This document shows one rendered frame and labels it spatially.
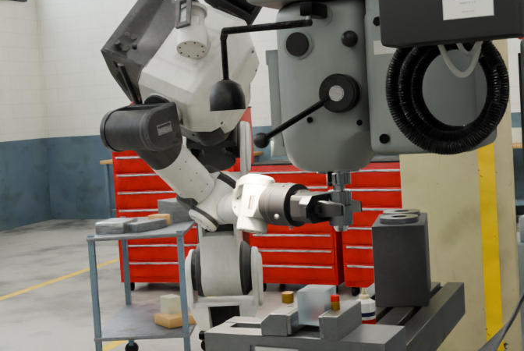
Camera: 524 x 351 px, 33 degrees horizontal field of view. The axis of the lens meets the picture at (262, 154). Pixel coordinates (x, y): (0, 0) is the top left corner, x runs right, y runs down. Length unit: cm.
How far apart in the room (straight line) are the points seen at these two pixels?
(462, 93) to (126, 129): 77
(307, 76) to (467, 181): 186
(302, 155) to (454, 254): 187
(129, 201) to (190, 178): 525
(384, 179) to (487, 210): 302
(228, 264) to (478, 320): 143
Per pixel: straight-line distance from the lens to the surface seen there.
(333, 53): 162
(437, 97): 155
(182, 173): 203
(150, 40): 207
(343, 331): 157
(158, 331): 476
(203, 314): 239
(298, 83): 165
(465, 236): 346
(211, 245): 233
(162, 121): 195
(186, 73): 200
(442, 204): 346
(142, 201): 724
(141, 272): 734
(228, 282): 234
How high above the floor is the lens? 144
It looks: 3 degrees down
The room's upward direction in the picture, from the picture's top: 4 degrees counter-clockwise
